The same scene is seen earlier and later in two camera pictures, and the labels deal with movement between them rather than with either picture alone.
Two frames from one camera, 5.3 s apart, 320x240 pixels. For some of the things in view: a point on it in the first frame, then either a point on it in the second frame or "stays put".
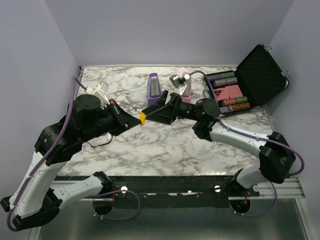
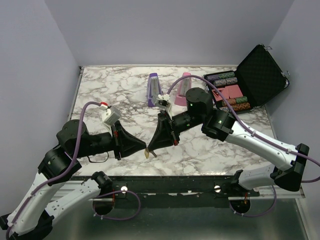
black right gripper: (168, 113) → (165, 131)
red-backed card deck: (221, 94) stays put
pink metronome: (187, 96) stays put
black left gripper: (122, 118) → (124, 142)
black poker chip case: (256, 80) stays put
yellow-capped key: (142, 118) → (147, 154)
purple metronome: (154, 89) stays put
